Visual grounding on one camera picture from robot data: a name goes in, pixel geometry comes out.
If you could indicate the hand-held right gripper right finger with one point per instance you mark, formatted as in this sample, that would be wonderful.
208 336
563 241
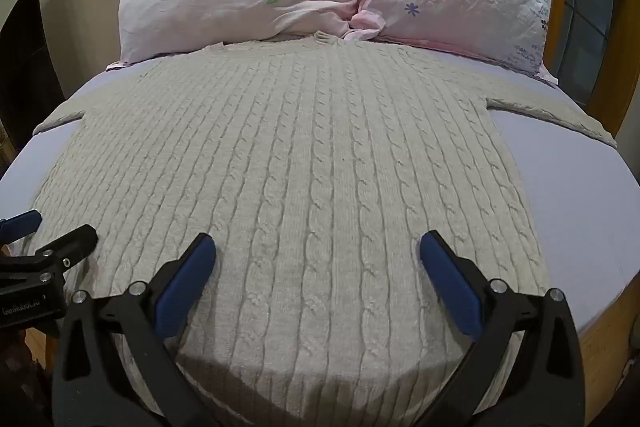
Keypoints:
450 279

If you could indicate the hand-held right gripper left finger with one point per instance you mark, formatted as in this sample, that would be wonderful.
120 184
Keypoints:
185 274

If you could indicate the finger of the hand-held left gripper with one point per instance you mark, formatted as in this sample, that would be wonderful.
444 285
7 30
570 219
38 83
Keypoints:
70 248
20 223

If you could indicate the dark window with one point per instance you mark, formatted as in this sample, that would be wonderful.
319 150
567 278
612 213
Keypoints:
607 7

